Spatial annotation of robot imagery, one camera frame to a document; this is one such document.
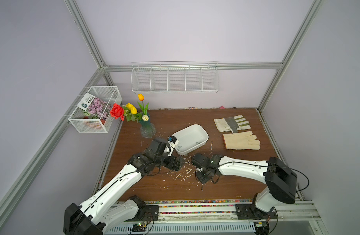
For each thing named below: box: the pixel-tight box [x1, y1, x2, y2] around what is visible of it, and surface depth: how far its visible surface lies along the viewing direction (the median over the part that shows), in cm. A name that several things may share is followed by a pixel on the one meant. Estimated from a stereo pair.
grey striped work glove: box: [213, 114, 251, 134], surface depth 114 cm
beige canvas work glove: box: [222, 130, 261, 150], surface depth 101 cm
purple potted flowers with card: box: [76, 93, 113, 126], surface depth 75 cm
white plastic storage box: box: [172, 124, 209, 156], surface depth 104 cm
